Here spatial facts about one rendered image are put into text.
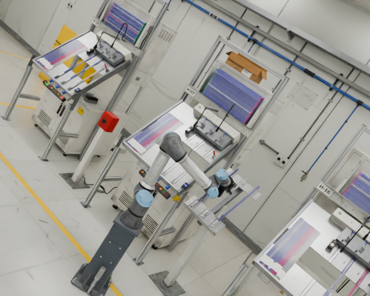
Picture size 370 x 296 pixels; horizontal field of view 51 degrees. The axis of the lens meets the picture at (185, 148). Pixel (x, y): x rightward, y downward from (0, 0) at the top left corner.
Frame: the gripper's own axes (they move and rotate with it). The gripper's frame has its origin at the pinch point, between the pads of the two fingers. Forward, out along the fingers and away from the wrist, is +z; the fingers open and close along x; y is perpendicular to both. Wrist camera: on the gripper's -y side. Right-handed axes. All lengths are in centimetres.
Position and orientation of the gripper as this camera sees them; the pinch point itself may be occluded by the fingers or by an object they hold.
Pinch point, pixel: (228, 193)
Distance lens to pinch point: 292.0
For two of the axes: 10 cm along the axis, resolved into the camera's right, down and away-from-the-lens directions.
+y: 7.1, -6.9, 1.3
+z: 2.8, 4.5, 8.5
